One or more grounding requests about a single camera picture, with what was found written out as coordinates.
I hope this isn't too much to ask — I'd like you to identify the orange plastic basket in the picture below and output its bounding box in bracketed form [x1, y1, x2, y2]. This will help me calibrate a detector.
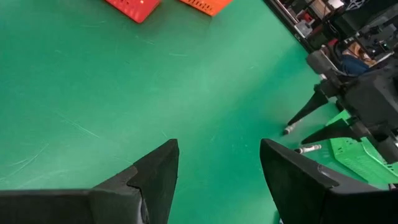
[178, 0, 234, 17]

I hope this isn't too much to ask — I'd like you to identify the green plastic basket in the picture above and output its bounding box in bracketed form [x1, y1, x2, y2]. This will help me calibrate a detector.
[325, 109, 398, 185]

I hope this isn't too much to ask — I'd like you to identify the pink plastic basket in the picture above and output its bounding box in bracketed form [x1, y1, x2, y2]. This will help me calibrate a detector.
[104, 0, 162, 24]

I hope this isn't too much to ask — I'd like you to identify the small red box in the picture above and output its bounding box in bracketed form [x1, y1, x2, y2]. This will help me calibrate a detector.
[301, 11, 315, 25]

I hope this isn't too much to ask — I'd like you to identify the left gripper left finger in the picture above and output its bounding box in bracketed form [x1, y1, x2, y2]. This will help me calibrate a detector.
[0, 138, 180, 224]

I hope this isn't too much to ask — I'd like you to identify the person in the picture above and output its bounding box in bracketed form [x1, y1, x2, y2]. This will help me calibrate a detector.
[340, 42, 377, 77]

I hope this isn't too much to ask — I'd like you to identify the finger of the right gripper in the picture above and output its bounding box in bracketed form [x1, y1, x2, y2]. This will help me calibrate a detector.
[287, 89, 330, 127]
[300, 119, 363, 146]

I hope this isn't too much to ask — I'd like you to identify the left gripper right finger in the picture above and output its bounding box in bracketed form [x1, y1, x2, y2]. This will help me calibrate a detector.
[259, 138, 398, 224]

